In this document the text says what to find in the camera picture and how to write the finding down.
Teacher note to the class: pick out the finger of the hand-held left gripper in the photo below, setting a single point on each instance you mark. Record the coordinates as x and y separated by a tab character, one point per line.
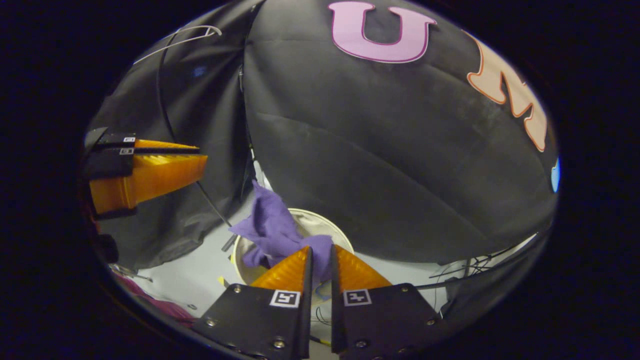
107	165
115	141

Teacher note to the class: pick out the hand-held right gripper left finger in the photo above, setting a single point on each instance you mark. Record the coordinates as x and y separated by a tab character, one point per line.
306	325

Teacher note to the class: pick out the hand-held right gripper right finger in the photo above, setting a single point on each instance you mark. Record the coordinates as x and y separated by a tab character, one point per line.
335	320

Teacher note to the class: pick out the cream round laundry hamper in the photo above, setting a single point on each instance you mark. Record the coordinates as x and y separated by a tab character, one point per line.
320	225

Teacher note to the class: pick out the purple ribbed jacket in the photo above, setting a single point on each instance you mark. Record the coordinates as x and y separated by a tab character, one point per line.
272	225

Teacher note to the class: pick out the maroon cloth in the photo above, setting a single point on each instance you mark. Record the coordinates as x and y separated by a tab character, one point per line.
155	302

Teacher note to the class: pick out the black backdrop cloth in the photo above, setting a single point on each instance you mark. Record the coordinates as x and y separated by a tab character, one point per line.
375	150

